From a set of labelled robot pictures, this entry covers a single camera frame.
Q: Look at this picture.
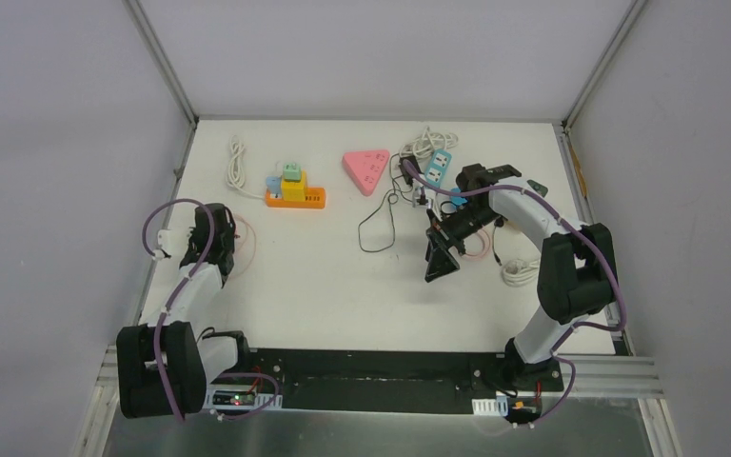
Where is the pink triangular power strip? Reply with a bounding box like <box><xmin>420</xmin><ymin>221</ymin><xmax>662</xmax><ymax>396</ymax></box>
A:
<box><xmin>342</xmin><ymin>149</ymin><xmax>389</xmax><ymax>196</ymax></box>

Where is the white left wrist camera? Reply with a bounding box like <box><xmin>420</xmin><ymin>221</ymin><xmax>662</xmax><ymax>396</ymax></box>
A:
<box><xmin>152</xmin><ymin>228</ymin><xmax>191</xmax><ymax>260</ymax></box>

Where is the yellow plug adapter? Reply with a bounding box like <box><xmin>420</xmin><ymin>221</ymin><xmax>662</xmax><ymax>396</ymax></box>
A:
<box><xmin>282</xmin><ymin>170</ymin><xmax>308</xmax><ymax>203</ymax></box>

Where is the light blue plug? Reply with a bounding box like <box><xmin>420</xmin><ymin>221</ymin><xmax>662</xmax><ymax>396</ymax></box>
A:
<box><xmin>266</xmin><ymin>176</ymin><xmax>282</xmax><ymax>195</ymax></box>

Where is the green patterned plug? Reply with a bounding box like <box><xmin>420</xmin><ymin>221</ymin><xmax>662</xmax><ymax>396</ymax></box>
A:
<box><xmin>527</xmin><ymin>180</ymin><xmax>549</xmax><ymax>197</ymax></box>

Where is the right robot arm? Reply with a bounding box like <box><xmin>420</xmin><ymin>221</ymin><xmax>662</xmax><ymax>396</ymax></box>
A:
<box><xmin>425</xmin><ymin>164</ymin><xmax>621</xmax><ymax>390</ymax></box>

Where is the black power adapter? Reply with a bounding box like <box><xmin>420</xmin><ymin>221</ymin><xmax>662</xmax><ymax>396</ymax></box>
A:
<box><xmin>398</xmin><ymin>155</ymin><xmax>422</xmax><ymax>187</ymax></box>

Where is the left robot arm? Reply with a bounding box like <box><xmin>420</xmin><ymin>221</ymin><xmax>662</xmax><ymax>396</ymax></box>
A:
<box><xmin>116</xmin><ymin>203</ymin><xmax>252</xmax><ymax>419</ymax></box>

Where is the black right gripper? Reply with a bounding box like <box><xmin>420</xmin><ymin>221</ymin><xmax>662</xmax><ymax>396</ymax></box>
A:
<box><xmin>425</xmin><ymin>203</ymin><xmax>502</xmax><ymax>283</ymax></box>

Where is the blue square plug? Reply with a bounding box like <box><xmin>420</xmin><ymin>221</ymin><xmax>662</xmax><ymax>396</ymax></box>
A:
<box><xmin>449</xmin><ymin>188</ymin><xmax>468</xmax><ymax>208</ymax></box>

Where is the white orange-strip cable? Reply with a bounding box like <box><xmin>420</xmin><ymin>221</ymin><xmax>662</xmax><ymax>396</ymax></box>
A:
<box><xmin>226</xmin><ymin>134</ymin><xmax>267</xmax><ymax>202</ymax></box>

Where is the orange power strip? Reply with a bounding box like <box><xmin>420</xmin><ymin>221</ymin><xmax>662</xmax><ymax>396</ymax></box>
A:
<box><xmin>265</xmin><ymin>186</ymin><xmax>327</xmax><ymax>210</ymax></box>

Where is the thin black adapter cable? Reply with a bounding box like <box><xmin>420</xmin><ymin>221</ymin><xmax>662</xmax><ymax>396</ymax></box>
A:
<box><xmin>357</xmin><ymin>154</ymin><xmax>417</xmax><ymax>254</ymax></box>

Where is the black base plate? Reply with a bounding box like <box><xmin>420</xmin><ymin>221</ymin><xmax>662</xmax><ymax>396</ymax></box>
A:
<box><xmin>191</xmin><ymin>348</ymin><xmax>565</xmax><ymax>416</ymax></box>

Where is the teal power strip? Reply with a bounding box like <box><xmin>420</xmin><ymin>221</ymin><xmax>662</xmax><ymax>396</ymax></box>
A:
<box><xmin>424</xmin><ymin>149</ymin><xmax>452</xmax><ymax>188</ymax></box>

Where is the white coiled strip cable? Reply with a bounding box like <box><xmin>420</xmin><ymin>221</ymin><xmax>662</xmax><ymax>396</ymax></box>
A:
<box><xmin>400</xmin><ymin>126</ymin><xmax>460</xmax><ymax>160</ymax></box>

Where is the green plug adapter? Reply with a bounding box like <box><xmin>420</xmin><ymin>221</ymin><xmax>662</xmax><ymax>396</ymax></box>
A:
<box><xmin>282</xmin><ymin>162</ymin><xmax>304</xmax><ymax>182</ymax></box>

